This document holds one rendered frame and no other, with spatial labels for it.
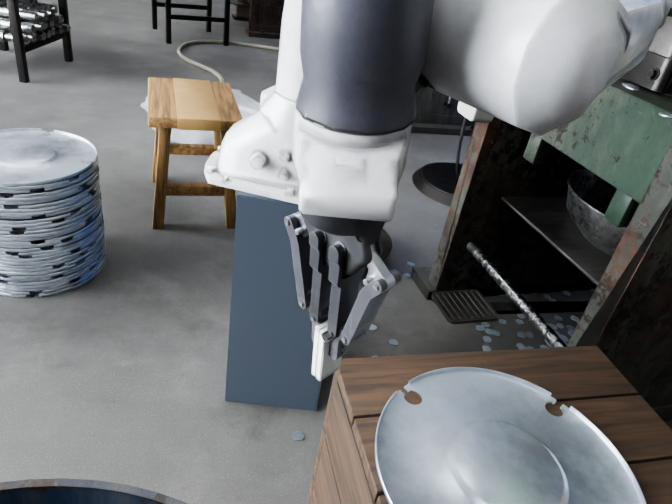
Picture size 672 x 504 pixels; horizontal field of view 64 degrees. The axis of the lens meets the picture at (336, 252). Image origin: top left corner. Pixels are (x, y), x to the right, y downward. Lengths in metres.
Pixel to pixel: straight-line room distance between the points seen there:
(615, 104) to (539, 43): 0.71
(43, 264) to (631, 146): 1.18
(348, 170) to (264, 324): 0.62
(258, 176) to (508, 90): 0.53
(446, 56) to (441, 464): 0.41
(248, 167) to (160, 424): 0.51
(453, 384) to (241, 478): 0.44
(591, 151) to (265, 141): 0.60
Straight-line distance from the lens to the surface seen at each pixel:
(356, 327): 0.48
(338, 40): 0.35
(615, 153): 1.05
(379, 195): 0.35
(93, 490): 0.43
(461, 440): 0.64
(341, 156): 0.37
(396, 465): 0.61
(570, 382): 0.80
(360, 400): 0.65
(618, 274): 0.96
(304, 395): 1.06
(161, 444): 1.04
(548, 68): 0.37
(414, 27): 0.36
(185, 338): 1.22
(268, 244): 0.85
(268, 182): 0.83
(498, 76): 0.37
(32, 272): 1.34
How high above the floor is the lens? 0.83
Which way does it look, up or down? 32 degrees down
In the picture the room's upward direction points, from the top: 10 degrees clockwise
